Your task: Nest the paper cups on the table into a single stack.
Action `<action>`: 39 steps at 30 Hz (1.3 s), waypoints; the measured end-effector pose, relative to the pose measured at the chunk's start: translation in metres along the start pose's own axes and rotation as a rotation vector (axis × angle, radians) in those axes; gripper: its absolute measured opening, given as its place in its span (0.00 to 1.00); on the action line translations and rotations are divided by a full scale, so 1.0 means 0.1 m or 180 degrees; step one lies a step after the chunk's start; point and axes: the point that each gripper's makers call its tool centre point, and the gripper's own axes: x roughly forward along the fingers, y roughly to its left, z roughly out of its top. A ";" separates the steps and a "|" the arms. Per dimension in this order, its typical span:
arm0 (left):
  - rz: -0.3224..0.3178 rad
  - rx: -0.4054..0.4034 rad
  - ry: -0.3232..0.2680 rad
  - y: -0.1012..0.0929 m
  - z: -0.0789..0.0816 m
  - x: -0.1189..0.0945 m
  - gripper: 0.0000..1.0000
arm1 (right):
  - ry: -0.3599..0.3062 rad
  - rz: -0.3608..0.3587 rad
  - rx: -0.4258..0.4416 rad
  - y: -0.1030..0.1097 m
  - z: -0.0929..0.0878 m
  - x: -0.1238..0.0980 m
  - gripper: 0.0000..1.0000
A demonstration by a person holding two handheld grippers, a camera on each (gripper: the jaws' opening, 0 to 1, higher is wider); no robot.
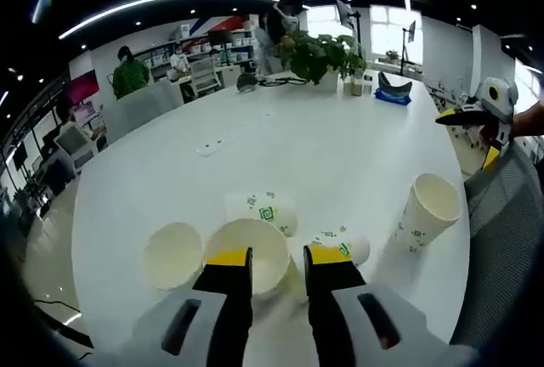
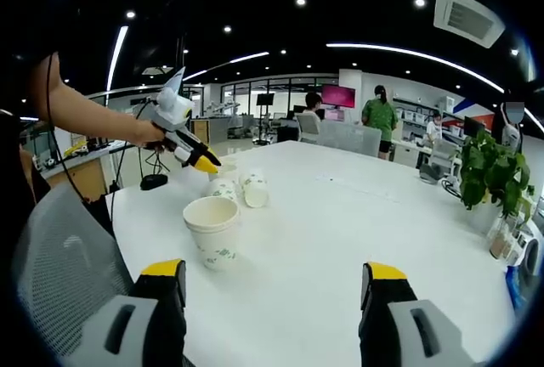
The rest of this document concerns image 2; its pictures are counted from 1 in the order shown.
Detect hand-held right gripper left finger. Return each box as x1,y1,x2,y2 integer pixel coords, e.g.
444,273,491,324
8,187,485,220
59,258,189,367

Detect white table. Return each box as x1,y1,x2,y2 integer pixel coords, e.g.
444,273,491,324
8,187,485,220
105,139,518,367

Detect black power cord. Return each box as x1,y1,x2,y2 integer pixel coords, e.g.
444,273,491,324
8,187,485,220
440,174,465,199

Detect curved ceiling light strip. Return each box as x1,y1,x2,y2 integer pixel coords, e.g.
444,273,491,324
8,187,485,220
326,42,506,93

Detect clear glass jar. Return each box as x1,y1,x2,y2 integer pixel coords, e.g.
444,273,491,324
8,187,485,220
503,224,522,258

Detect ceiling air vent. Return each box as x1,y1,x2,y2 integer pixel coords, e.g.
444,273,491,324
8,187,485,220
433,0,507,49

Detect potted green plant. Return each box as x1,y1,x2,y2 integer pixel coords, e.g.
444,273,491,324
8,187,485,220
458,128,535,226

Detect black desk monitor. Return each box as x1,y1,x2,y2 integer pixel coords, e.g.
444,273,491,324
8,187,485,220
462,116,486,139

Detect wooden cabinet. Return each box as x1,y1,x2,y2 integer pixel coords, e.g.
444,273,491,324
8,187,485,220
40,144,112,205

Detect black flat device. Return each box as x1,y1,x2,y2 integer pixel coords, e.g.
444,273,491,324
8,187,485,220
139,174,169,191

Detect grey mesh office chair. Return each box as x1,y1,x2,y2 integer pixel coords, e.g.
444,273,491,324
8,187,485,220
11,182,137,367

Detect green print paper cup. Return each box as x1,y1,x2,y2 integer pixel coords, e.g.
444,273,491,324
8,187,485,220
238,171,270,209
207,156,239,182
205,178,240,203

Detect nested paper cup stack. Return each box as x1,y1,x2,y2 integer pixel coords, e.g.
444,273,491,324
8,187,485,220
182,195,241,273

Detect glass jar brown contents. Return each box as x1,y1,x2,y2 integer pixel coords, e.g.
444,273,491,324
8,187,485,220
488,222,507,260

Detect white storage shelf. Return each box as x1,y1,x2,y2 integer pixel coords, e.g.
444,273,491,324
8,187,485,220
393,94,464,138

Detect pink screen monitor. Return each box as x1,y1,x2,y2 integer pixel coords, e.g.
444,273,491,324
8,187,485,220
320,84,356,110

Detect thin black cable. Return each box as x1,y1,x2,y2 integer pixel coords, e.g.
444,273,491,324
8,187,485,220
44,51,118,215

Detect person's left hand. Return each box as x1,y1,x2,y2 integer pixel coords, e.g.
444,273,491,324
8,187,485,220
131,121,168,150

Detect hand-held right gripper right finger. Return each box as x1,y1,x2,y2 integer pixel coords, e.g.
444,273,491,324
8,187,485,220
358,261,480,367

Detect black screen on stand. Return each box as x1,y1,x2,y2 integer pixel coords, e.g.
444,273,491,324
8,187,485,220
256,93,276,146

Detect grey rounded object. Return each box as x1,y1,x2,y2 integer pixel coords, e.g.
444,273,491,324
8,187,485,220
418,161,444,186

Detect blue packet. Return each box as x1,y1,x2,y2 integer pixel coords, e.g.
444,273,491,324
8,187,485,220
505,264,533,313

